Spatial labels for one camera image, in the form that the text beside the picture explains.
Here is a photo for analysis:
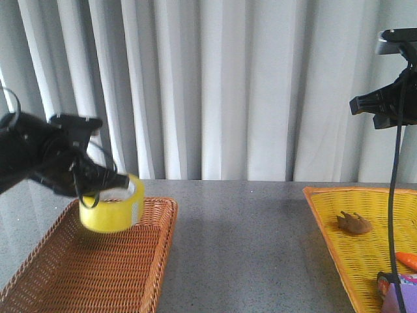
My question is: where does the yellow wicker basket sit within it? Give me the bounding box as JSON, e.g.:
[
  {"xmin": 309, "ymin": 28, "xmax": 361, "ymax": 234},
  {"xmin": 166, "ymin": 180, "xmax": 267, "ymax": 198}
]
[{"xmin": 302, "ymin": 186, "xmax": 417, "ymax": 313}]

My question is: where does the brown wicker basket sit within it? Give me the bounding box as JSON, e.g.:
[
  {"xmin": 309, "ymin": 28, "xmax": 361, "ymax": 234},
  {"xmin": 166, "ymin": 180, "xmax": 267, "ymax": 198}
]
[{"xmin": 1, "ymin": 197, "xmax": 178, "ymax": 312}]

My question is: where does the black cable right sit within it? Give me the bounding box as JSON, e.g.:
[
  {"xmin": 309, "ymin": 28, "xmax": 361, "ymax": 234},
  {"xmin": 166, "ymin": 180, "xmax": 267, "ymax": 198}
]
[{"xmin": 387, "ymin": 74, "xmax": 407, "ymax": 313}]

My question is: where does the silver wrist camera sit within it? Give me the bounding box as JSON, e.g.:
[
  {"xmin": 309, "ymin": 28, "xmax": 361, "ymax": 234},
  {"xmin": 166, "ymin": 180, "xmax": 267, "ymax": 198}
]
[{"xmin": 375, "ymin": 27, "xmax": 416, "ymax": 55}]

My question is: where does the yellow packing tape roll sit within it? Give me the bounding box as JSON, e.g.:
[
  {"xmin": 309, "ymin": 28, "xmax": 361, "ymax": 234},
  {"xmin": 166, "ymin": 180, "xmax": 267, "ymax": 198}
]
[{"xmin": 79, "ymin": 174, "xmax": 145, "ymax": 233}]

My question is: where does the purple box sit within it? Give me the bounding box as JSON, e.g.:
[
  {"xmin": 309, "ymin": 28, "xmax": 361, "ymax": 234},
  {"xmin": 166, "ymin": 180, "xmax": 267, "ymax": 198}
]
[{"xmin": 381, "ymin": 284, "xmax": 416, "ymax": 313}]

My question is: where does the colourful small can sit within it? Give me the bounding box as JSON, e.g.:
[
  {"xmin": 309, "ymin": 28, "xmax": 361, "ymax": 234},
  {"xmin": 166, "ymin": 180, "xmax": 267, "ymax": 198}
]
[{"xmin": 377, "ymin": 271, "xmax": 416, "ymax": 298}]

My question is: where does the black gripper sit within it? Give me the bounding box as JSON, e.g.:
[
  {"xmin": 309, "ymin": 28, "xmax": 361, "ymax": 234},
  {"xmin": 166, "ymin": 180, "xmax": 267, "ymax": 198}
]
[
  {"xmin": 31, "ymin": 130, "xmax": 130, "ymax": 197},
  {"xmin": 349, "ymin": 64, "xmax": 416, "ymax": 130}
]

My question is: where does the brown dried pod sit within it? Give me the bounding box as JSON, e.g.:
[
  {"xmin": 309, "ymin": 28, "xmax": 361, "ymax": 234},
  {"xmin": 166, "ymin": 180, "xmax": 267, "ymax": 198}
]
[{"xmin": 336, "ymin": 211, "xmax": 373, "ymax": 235}]

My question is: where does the orange carrot toy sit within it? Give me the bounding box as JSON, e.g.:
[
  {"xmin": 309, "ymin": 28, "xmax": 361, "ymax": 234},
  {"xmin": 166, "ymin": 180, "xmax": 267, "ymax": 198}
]
[{"xmin": 395, "ymin": 252, "xmax": 417, "ymax": 271}]

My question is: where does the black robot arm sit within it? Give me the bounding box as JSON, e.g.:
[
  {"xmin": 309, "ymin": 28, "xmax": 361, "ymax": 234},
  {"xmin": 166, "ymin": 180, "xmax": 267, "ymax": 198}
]
[{"xmin": 1, "ymin": 113, "xmax": 129, "ymax": 197}]

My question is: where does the black cable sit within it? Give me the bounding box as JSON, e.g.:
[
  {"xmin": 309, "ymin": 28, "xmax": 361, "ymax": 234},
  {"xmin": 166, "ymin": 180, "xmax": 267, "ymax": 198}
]
[
  {"xmin": 73, "ymin": 140, "xmax": 118, "ymax": 209},
  {"xmin": 387, "ymin": 74, "xmax": 407, "ymax": 313}
]

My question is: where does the grey pleated curtain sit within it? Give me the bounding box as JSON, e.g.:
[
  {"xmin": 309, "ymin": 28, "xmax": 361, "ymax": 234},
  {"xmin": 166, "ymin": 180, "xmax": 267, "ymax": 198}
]
[{"xmin": 1, "ymin": 1, "xmax": 416, "ymax": 183}]

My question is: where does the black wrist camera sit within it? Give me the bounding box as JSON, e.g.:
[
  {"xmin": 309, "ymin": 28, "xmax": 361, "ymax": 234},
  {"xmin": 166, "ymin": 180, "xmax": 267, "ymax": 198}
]
[{"xmin": 49, "ymin": 113, "xmax": 103, "ymax": 151}]

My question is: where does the black cable left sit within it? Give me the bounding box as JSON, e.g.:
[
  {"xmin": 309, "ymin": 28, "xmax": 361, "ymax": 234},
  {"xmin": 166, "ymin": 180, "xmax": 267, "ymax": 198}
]
[{"xmin": 73, "ymin": 140, "xmax": 118, "ymax": 209}]

